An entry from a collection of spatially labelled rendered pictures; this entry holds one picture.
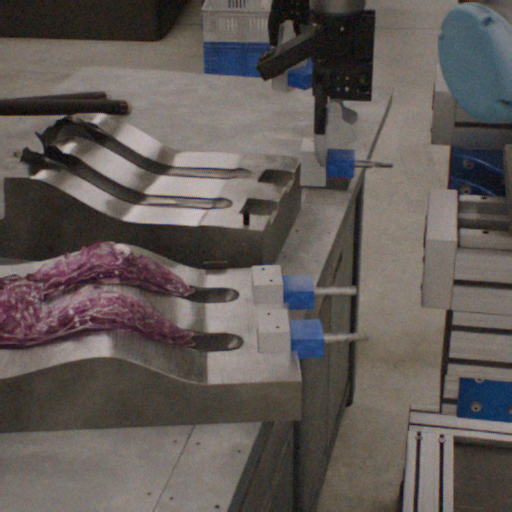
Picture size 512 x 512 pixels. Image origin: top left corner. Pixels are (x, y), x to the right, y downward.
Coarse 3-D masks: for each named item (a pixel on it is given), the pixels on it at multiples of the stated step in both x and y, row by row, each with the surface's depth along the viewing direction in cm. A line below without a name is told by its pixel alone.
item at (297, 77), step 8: (288, 72) 178; (296, 72) 178; (304, 72) 178; (272, 80) 181; (280, 80) 180; (288, 80) 179; (296, 80) 178; (304, 80) 177; (272, 88) 182; (280, 88) 181; (288, 88) 180; (296, 88) 181; (304, 88) 177
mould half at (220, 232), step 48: (96, 144) 154; (144, 144) 160; (0, 192) 155; (48, 192) 141; (96, 192) 144; (144, 192) 148; (192, 192) 148; (240, 192) 147; (288, 192) 151; (0, 240) 147; (48, 240) 145; (96, 240) 143; (144, 240) 141; (192, 240) 139; (240, 240) 137
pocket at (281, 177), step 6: (264, 174) 154; (270, 174) 154; (276, 174) 154; (282, 174) 154; (288, 174) 154; (294, 174) 153; (258, 180) 151; (264, 180) 154; (270, 180) 155; (276, 180) 155; (282, 180) 154; (288, 180) 154; (288, 186) 152
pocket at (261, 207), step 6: (252, 198) 145; (246, 204) 145; (252, 204) 145; (258, 204) 145; (264, 204) 145; (270, 204) 145; (276, 204) 144; (240, 210) 142; (246, 210) 145; (252, 210) 146; (258, 210) 145; (264, 210) 145; (270, 210) 145; (276, 210) 144
